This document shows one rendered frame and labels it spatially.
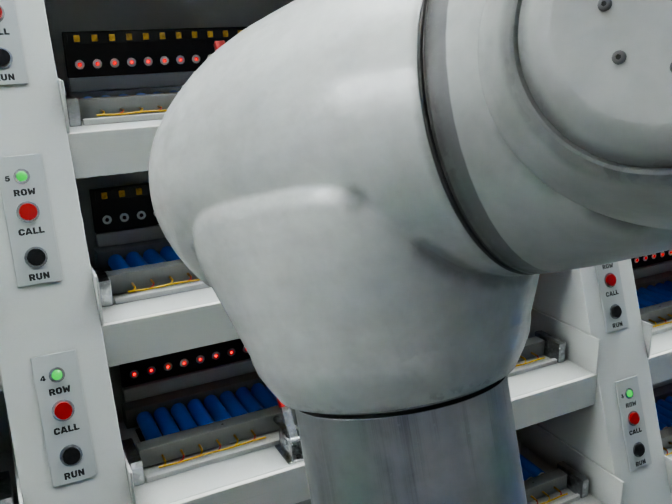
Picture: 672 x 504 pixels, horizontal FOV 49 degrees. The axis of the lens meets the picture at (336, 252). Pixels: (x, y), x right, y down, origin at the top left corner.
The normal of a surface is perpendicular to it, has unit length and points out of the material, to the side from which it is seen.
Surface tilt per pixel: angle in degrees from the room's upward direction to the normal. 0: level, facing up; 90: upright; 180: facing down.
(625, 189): 144
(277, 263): 98
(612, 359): 90
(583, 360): 90
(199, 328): 109
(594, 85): 88
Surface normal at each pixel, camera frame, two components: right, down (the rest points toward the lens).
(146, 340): 0.45, 0.25
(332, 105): -0.62, 0.03
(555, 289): -0.89, 0.16
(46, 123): 0.42, -0.06
